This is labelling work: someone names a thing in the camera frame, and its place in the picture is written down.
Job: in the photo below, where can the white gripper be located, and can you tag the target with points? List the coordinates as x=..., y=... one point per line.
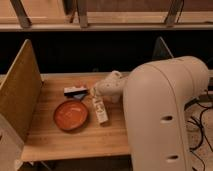
x=112, y=85

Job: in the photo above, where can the white plastic bottle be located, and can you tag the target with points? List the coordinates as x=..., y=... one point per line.
x=100, y=109

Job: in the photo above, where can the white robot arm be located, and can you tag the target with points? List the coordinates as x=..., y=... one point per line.
x=154, y=96

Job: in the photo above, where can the black and white sponge block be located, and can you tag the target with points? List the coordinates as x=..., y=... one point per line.
x=75, y=92

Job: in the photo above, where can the orange round plate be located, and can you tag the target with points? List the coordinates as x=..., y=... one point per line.
x=70, y=115

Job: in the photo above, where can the left wooden divider panel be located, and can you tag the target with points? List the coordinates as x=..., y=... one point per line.
x=19, y=91

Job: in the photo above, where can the right divider panel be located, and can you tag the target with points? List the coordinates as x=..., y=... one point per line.
x=161, y=50

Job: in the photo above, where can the wooden shelf rail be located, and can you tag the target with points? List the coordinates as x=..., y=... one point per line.
x=105, y=15

